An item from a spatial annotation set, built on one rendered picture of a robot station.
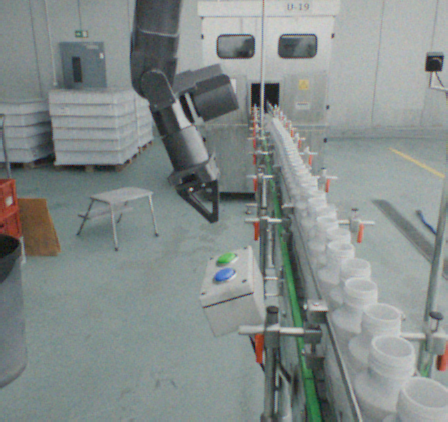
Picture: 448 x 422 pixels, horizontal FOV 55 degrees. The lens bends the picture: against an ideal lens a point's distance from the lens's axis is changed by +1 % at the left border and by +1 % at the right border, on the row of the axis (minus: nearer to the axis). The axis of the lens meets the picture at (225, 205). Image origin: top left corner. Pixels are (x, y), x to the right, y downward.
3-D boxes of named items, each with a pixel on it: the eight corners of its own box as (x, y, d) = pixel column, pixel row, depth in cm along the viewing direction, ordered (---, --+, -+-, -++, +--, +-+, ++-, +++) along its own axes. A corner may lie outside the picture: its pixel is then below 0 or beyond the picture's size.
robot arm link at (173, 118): (147, 98, 66) (142, 99, 61) (189, 82, 66) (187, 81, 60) (165, 141, 68) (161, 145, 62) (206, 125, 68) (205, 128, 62)
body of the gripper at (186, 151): (218, 161, 71) (202, 119, 69) (212, 176, 61) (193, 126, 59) (182, 174, 72) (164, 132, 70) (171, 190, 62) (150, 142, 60)
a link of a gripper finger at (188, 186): (235, 206, 73) (216, 154, 70) (234, 220, 66) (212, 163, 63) (198, 219, 74) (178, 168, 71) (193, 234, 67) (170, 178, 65)
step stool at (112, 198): (118, 221, 429) (115, 181, 417) (159, 236, 391) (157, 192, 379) (75, 234, 395) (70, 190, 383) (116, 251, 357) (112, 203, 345)
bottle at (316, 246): (341, 315, 75) (349, 225, 70) (306, 314, 75) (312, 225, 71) (334, 298, 81) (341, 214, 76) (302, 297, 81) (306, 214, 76)
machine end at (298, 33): (325, 205, 485) (340, -1, 424) (201, 202, 493) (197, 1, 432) (307, 173, 637) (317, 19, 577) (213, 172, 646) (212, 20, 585)
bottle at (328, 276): (311, 354, 65) (317, 251, 60) (314, 331, 70) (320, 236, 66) (353, 361, 63) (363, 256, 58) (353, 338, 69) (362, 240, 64)
